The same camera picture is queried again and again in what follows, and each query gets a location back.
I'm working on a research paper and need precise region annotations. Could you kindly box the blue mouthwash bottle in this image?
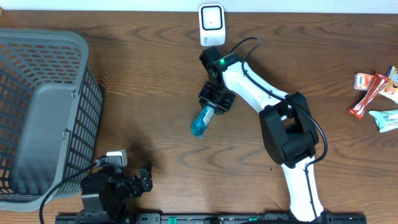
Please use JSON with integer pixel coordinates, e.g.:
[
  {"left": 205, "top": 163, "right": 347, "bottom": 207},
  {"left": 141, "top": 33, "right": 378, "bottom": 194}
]
[{"left": 190, "top": 106, "right": 215, "bottom": 138}]

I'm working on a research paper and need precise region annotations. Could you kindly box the small orange snack box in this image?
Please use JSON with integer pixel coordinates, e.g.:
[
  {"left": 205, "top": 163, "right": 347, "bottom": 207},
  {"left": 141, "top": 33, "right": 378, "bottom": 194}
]
[{"left": 353, "top": 73, "right": 374, "bottom": 91}]

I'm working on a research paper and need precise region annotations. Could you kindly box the orange chocolate bar wrapper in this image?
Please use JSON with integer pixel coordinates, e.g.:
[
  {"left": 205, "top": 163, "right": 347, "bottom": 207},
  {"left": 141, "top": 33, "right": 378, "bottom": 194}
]
[{"left": 348, "top": 73, "right": 391, "bottom": 119}]

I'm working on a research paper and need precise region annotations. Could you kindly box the teal wet wipes pack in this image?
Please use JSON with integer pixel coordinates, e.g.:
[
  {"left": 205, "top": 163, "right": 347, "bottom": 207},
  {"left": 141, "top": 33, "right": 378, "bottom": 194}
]
[{"left": 369, "top": 110, "right": 397, "bottom": 133}]

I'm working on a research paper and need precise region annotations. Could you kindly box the cream snack bag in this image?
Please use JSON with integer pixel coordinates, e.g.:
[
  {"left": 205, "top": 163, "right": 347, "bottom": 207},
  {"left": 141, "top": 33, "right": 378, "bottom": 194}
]
[{"left": 380, "top": 66, "right": 397, "bottom": 103}]

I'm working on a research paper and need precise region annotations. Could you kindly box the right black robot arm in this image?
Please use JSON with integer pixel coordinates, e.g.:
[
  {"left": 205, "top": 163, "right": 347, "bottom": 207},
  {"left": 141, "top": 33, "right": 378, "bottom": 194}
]
[{"left": 191, "top": 46, "right": 325, "bottom": 222}]

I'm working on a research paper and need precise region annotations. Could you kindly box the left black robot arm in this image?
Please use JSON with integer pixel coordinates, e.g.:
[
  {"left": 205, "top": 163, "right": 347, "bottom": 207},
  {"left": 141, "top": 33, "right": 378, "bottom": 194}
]
[{"left": 75, "top": 161, "right": 153, "bottom": 224}]

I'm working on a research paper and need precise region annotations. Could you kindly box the white barcode scanner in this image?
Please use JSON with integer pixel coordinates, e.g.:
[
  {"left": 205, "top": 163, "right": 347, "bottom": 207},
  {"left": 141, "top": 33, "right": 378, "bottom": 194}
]
[{"left": 198, "top": 4, "right": 226, "bottom": 47}]

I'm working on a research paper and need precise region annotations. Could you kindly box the grey plastic shopping basket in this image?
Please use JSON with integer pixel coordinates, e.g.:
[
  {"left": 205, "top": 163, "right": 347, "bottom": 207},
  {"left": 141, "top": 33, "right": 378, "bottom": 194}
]
[{"left": 1, "top": 29, "right": 103, "bottom": 212}]

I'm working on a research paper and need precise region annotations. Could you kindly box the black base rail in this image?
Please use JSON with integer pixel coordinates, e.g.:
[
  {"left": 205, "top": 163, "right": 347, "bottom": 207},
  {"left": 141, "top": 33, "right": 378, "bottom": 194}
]
[{"left": 55, "top": 212, "right": 368, "bottom": 224}]

